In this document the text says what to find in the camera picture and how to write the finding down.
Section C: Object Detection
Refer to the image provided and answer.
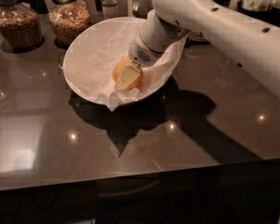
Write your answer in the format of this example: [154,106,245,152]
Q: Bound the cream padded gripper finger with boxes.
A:
[116,63,141,91]

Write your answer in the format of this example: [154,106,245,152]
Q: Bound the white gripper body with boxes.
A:
[128,33,170,67]

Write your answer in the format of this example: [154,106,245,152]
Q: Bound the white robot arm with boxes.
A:
[131,0,280,161]

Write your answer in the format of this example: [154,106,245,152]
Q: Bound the white bowl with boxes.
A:
[63,16,180,106]

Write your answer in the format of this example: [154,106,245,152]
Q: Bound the white upturned cup right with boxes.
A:
[189,32,206,42]

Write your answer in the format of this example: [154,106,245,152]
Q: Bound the small clear glass bottle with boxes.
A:
[101,0,118,19]

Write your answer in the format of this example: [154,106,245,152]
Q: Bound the glass jar of cereal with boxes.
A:
[49,0,91,46]

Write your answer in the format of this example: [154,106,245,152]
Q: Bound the glass jar of grains left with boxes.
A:
[0,0,43,50]

